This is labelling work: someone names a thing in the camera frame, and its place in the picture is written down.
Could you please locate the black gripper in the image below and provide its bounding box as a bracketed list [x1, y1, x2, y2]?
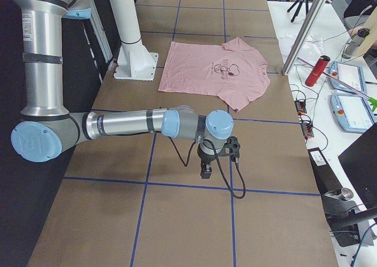
[197, 147, 214, 179]

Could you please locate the pink printed t-shirt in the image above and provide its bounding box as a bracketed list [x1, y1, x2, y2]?
[158, 37, 270, 111]

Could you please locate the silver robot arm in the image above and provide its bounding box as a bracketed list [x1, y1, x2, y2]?
[11, 0, 239, 179]

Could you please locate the orange terminal block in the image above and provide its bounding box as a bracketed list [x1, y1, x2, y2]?
[295, 99, 307, 115]

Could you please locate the black monitor stand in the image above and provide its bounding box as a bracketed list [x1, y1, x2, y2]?
[320, 128, 377, 248]

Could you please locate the red cylindrical bottle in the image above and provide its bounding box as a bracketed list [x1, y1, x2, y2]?
[305, 55, 330, 87]

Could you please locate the near teach pendant tablet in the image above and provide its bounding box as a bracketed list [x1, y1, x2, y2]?
[330, 94, 376, 134]

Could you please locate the teach pendant tablet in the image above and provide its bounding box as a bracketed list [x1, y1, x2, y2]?
[329, 61, 366, 94]
[330, 94, 376, 134]

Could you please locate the far teach pendant tablet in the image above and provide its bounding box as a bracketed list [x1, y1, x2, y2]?
[329, 61, 366, 94]

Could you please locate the reacher grabber stick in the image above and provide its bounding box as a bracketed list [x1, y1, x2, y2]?
[297, 57, 376, 112]

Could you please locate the dark water bottle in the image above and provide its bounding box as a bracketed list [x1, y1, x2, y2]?
[342, 28, 370, 59]

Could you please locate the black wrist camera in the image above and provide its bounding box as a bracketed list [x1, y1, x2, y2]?
[223, 136, 240, 163]

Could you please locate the white camera post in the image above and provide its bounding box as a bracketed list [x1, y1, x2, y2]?
[110, 0, 158, 81]

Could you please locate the black camera tripod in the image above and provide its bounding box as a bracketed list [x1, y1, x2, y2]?
[287, 0, 309, 22]

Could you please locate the aluminium frame post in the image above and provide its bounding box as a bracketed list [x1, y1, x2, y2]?
[282, 0, 327, 75]

